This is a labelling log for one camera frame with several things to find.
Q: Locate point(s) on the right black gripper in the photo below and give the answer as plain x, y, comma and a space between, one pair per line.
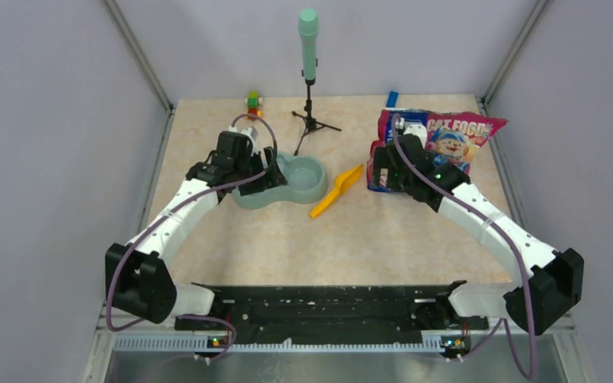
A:
382, 161

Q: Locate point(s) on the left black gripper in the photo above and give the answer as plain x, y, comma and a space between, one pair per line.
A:
274, 179

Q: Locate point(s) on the yellow plastic scoop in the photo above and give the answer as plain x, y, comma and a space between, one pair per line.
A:
342, 183

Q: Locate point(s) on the cat food bag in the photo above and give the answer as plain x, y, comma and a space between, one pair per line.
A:
452, 137

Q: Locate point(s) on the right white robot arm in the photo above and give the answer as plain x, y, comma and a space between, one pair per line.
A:
545, 283

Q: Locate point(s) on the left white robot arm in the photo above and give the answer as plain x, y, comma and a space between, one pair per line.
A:
139, 281

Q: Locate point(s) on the green double pet bowl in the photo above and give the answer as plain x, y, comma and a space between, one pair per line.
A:
306, 183

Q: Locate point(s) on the black tripod microphone stand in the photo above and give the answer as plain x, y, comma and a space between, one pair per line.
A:
311, 124

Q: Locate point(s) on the blue block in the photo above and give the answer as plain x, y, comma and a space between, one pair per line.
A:
392, 99

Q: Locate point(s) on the colourful toy block figure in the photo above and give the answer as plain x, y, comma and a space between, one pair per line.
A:
253, 103

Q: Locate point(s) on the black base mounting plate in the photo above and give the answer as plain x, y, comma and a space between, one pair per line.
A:
333, 315

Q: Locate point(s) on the green microphone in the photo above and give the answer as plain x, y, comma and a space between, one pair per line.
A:
308, 28

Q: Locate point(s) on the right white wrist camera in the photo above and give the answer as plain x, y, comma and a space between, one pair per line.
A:
414, 128

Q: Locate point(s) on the grey cable duct strip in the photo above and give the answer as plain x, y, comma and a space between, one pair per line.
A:
203, 344

